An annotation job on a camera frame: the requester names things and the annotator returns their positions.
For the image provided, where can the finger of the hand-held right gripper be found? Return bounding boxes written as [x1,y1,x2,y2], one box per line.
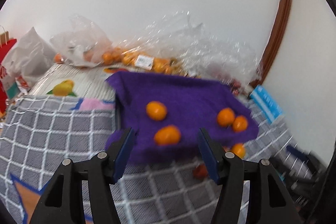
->
[286,145,311,160]

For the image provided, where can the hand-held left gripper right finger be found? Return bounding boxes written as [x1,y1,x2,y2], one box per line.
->
[197,127,301,224]

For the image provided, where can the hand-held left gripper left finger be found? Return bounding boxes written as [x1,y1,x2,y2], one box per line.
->
[29,127,137,224]

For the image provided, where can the small red tomato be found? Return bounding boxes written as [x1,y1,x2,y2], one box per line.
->
[193,164,209,179]

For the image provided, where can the orange mandarin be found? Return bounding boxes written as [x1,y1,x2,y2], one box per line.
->
[154,125,181,146]
[230,143,246,159]
[232,115,248,132]
[217,108,236,127]
[146,101,168,121]

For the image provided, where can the purple towel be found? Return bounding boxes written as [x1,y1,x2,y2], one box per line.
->
[105,71,260,165]

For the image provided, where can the blue tissue box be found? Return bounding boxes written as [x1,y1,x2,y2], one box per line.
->
[249,84,285,122]

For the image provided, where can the grey checked blanket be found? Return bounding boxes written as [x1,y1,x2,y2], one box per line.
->
[0,95,326,224]

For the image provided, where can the clear bag of tomatoes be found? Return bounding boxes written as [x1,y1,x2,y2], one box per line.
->
[207,38,261,90]

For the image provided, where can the clear bag of yellow fruit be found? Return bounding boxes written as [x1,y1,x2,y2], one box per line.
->
[169,56,200,78]

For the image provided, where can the labelled clear bag of oranges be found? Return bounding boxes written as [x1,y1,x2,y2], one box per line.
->
[101,38,175,75]

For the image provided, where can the empty clear plastic bag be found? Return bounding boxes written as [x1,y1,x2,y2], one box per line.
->
[143,10,252,69]

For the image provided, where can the teal and white packet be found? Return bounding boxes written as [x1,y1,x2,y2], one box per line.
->
[5,81,21,100]

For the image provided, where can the white plastic bag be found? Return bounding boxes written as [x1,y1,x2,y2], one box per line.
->
[3,27,57,86]

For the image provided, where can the red paper bag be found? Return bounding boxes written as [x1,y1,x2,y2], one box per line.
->
[0,26,17,114]

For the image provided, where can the brown wooden door frame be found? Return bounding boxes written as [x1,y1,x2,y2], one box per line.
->
[256,0,294,83]

